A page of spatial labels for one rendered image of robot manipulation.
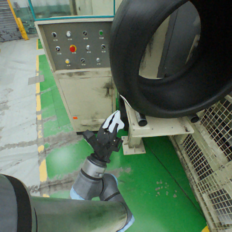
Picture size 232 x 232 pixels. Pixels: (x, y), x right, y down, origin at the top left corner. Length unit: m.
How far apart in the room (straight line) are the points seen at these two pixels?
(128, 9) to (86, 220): 0.47
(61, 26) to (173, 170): 1.69
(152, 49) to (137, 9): 0.45
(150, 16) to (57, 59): 0.92
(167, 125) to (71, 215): 0.67
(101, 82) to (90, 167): 0.84
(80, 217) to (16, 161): 1.69
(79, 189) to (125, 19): 0.56
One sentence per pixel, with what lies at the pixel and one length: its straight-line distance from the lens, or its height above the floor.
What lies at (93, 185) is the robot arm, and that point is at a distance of 0.50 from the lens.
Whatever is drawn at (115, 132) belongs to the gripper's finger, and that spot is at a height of 1.00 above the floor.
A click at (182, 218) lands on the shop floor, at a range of 1.47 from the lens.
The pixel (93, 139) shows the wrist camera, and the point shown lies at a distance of 0.40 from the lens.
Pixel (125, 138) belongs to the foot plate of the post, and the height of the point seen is 0.01.
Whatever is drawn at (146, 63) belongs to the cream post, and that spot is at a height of 1.05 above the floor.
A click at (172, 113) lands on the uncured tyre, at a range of 0.59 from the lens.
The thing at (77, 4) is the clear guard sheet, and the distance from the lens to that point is 1.05.
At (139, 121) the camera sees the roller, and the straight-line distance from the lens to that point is 0.59.
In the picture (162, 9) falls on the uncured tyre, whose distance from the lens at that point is 0.40.
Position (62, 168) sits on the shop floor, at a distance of 1.56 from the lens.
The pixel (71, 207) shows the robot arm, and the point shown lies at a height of 1.13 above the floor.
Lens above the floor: 1.34
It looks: 45 degrees down
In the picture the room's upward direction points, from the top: straight up
